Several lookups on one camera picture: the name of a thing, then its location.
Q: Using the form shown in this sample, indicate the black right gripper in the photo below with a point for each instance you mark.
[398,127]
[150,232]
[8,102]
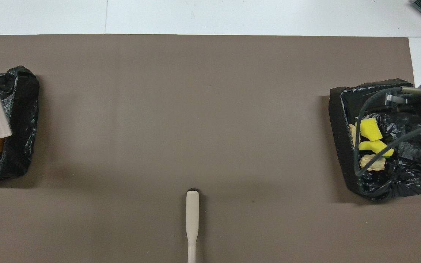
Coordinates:
[400,100]

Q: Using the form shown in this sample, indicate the notched green yellow sponge piece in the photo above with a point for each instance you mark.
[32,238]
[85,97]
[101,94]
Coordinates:
[370,129]

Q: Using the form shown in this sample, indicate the green and yellow sponge piece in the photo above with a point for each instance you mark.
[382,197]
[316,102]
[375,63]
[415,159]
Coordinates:
[375,147]

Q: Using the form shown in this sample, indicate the beige brush with black bristles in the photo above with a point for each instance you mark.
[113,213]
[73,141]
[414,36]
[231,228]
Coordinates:
[192,215]

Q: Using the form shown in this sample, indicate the black bag-lined bin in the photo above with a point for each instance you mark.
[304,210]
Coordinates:
[411,171]
[20,120]

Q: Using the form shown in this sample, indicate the brown table mat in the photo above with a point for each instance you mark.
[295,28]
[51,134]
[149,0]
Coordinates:
[210,109]

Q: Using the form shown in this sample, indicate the toy croissant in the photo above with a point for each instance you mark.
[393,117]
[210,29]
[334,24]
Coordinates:
[375,162]
[352,133]

